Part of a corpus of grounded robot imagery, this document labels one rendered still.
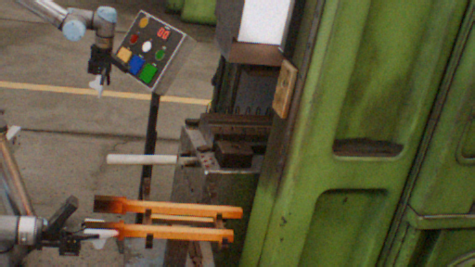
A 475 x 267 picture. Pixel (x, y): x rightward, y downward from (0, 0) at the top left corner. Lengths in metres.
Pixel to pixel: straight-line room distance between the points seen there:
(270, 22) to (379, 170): 0.61
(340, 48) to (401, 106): 0.37
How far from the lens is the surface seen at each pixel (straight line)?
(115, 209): 1.77
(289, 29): 1.89
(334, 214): 2.12
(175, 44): 2.56
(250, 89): 2.45
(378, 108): 1.97
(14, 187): 1.75
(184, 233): 1.67
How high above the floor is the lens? 1.94
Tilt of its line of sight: 26 degrees down
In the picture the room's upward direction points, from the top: 12 degrees clockwise
